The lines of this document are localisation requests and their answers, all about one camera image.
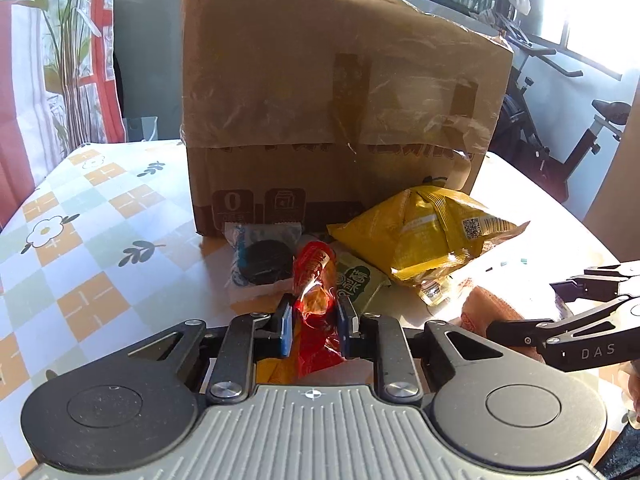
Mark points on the orange snack packet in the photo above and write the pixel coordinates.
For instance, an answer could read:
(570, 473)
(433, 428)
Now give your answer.
(482, 305)

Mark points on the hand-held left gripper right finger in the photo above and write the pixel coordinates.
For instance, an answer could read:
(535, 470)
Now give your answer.
(345, 327)

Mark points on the plastic-wrapped cardboard box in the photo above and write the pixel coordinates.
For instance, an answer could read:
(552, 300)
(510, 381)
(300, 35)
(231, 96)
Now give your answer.
(300, 85)

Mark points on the printed pink curtain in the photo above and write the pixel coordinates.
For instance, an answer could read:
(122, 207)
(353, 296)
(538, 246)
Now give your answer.
(30, 85)

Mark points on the yellow snack packet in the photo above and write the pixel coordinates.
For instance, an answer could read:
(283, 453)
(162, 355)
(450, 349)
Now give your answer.
(415, 235)

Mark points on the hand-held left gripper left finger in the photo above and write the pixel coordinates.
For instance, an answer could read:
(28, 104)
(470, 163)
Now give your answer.
(286, 327)

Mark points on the clear black cookie packet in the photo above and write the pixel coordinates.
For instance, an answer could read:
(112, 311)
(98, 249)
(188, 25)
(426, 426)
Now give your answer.
(262, 260)

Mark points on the black exercise bike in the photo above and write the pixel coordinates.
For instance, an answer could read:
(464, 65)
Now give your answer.
(530, 145)

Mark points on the green and white snack packet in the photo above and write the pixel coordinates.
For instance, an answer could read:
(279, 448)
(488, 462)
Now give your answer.
(360, 282)

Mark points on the window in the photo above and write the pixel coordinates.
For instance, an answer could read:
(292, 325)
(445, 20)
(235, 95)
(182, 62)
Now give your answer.
(575, 10)

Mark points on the red snack packet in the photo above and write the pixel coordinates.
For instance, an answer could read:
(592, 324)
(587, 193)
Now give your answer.
(312, 280)

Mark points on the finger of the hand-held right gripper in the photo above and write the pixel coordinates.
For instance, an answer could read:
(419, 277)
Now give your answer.
(595, 285)
(590, 345)

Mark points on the white crumpled cloth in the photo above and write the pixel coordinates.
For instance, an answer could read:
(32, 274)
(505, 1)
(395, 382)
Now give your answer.
(518, 0)

